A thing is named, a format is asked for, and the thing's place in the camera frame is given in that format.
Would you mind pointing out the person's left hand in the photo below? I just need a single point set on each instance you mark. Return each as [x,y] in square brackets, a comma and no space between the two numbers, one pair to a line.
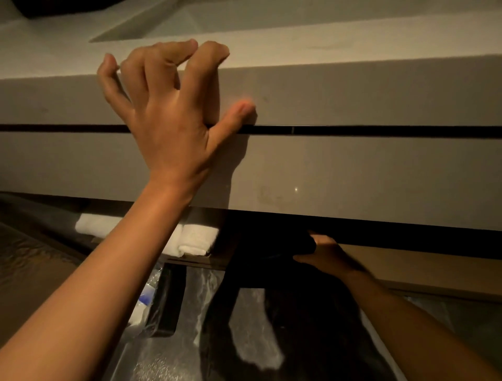
[168,129]

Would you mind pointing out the person's right hand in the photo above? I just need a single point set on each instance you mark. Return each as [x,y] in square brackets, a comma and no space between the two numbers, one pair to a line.
[333,259]

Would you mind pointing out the person's left little finger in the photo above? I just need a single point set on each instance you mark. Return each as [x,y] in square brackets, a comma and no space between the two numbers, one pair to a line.
[109,84]

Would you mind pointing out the person's right thumb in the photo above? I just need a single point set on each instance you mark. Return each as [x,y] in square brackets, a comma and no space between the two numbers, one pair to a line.
[308,259]

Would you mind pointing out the person's left thumb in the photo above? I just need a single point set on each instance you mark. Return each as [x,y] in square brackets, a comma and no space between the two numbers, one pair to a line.
[233,119]

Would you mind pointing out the person's left middle finger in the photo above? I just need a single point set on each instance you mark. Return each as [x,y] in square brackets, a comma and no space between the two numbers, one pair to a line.
[164,59]

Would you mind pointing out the black bag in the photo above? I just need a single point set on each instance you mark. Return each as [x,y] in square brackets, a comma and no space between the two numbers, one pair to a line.
[270,255]

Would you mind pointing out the person's left forearm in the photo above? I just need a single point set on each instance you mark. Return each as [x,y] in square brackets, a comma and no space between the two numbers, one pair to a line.
[98,282]

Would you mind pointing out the person's right forearm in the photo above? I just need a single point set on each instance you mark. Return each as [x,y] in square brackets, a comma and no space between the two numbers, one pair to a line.
[411,333]

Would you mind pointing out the black object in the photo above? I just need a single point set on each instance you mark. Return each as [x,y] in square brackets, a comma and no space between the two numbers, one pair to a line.
[59,6]

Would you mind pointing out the grey vanity counter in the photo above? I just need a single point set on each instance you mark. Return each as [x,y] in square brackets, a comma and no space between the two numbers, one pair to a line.
[353,172]

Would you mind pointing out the white folded towel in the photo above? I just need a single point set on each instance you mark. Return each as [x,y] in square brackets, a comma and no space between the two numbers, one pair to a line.
[196,239]
[96,225]

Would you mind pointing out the white sink basin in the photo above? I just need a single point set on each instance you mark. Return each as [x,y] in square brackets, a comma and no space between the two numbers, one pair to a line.
[298,15]

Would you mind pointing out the wooden shelf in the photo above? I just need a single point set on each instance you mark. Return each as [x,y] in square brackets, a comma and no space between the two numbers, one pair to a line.
[431,271]

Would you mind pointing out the black bin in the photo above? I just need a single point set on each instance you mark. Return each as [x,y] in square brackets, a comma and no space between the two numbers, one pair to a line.
[168,302]

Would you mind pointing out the clear plastic bag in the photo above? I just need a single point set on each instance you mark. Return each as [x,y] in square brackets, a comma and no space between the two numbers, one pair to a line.
[145,302]

